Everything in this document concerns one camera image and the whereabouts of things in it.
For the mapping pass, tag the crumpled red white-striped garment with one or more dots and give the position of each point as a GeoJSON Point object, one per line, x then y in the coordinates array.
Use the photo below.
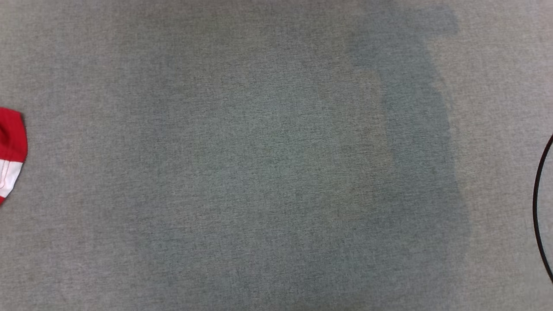
{"type": "Point", "coordinates": [12, 138]}

